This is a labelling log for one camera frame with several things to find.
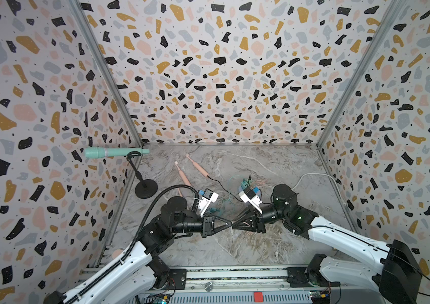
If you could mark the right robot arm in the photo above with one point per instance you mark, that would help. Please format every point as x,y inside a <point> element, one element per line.
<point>387,268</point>

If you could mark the pink toothbrush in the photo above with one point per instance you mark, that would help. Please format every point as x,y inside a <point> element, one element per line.
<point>182,174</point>
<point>198,166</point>

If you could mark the metal base rail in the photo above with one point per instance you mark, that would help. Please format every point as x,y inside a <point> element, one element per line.
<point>236,284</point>

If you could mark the mint green microphone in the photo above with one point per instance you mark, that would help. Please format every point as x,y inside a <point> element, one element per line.
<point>98,152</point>

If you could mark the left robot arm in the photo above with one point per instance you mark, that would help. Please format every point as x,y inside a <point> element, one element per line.
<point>139,268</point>

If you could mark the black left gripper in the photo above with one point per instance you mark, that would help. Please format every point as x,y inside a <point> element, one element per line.
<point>208,230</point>

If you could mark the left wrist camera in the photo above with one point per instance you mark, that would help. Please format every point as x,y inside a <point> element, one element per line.
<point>207,197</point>

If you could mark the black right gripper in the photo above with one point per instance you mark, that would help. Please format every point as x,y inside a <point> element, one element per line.
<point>254,221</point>

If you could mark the red button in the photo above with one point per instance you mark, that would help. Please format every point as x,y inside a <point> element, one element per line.
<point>258,297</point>

